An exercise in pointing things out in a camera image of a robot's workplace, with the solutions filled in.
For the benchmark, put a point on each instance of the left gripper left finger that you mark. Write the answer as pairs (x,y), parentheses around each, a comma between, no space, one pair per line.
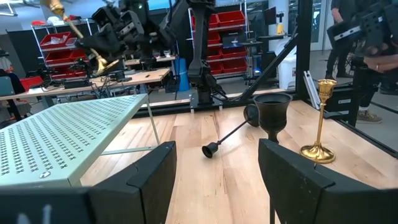
(149,186)

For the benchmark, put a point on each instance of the wooden workbench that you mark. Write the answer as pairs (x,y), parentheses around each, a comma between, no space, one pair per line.
(140,76)

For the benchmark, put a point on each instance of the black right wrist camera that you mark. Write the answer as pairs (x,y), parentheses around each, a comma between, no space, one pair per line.
(100,17)

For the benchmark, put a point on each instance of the person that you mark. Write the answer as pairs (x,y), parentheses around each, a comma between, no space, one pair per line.
(367,93)
(339,9)

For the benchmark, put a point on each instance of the black rig frame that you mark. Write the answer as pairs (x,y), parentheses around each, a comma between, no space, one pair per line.
(304,46)

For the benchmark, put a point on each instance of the red chair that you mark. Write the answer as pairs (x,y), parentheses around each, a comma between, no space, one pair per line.
(31,82)

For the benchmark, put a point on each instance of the small yellow bottle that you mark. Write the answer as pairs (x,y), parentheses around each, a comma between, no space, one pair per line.
(280,29)

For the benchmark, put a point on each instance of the gold candlestick holder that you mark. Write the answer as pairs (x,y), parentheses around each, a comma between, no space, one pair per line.
(317,152)
(57,7)

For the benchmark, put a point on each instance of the silver aluminium extrusion bars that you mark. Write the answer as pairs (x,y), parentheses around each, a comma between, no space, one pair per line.
(311,90)

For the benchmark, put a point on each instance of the black open laptop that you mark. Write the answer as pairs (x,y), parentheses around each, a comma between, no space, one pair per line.
(233,39)

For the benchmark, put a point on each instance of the person's hand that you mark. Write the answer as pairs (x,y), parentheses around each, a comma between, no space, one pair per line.
(381,63)

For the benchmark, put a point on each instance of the white plastic container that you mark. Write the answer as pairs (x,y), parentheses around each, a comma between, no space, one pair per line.
(287,68)

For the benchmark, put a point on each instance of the red storage bin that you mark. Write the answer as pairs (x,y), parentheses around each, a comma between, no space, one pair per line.
(214,38)
(233,52)
(54,39)
(62,57)
(234,65)
(231,18)
(214,21)

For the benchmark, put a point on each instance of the grey-blue chair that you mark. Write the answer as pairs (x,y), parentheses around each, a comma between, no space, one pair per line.
(6,85)

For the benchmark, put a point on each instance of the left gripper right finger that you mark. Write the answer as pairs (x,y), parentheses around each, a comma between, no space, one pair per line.
(298,193)

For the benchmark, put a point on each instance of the small black monitor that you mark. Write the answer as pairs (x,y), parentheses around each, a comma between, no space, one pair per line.
(270,15)

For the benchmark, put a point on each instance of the black box device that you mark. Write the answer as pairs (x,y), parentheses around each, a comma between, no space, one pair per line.
(76,84)

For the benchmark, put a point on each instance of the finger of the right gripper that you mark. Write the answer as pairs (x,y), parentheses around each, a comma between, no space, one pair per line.
(104,37)
(112,54)

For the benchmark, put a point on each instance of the pale green perforated metal table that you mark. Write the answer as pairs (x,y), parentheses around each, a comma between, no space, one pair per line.
(62,133)

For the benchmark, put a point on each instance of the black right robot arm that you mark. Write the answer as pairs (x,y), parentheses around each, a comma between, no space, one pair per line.
(199,37)

